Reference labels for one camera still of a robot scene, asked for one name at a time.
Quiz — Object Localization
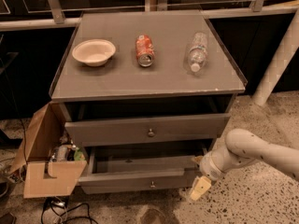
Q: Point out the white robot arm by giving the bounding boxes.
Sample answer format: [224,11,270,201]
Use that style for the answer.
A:
[189,129,299,201]

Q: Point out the orange soda can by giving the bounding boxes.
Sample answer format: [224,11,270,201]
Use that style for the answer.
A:
[135,35,155,67]

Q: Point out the grey drawer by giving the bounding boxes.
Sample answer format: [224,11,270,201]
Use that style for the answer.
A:
[65,113,230,147]
[79,147,201,194]

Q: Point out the grey top drawer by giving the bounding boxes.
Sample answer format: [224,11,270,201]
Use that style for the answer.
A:
[65,113,230,147]

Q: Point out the grey drawer cabinet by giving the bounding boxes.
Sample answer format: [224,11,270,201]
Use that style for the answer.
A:
[49,10,248,195]

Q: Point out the white diagonal post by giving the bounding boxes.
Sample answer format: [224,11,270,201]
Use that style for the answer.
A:
[252,9,299,106]

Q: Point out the metal railing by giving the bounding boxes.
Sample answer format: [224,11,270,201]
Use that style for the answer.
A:
[0,0,298,31]

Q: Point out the open cardboard box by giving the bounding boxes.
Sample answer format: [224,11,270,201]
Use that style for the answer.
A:
[9,103,87,198]

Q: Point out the white paper bowl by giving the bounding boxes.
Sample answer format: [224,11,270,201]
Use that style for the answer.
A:
[72,39,116,67]

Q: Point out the black cables on floor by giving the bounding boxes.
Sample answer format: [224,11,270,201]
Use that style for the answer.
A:
[40,196,99,224]

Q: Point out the clear plastic water bottle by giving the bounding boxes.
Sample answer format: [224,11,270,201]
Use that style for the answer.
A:
[188,32,208,73]

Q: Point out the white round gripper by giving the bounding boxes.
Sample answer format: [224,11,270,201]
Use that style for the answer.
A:
[189,152,224,201]

